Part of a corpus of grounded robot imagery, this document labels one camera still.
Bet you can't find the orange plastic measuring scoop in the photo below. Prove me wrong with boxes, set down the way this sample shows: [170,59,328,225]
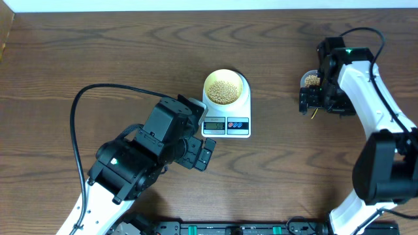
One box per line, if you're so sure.
[311,108,318,119]

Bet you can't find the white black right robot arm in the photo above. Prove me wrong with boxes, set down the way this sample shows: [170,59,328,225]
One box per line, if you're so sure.
[299,36,417,234]

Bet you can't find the pale yellow plastic bowl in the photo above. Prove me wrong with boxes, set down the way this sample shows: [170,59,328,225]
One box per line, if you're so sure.
[203,69,244,105]

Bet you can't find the clear plastic soybean container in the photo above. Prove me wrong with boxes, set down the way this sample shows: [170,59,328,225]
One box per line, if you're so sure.
[300,70,318,88]

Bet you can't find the white digital kitchen scale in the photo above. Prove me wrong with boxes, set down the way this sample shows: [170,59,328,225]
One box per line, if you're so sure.
[201,71,251,138]

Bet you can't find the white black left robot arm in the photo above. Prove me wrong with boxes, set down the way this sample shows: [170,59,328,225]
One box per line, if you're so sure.
[58,95,216,234]

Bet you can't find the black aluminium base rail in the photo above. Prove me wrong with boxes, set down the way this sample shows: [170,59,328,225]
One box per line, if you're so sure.
[110,212,401,235]

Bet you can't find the pile of soybeans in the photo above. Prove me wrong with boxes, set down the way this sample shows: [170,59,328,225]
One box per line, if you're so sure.
[304,74,320,87]

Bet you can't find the soybeans in yellow bowl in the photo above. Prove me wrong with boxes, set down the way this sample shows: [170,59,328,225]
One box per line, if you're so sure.
[208,80,239,104]

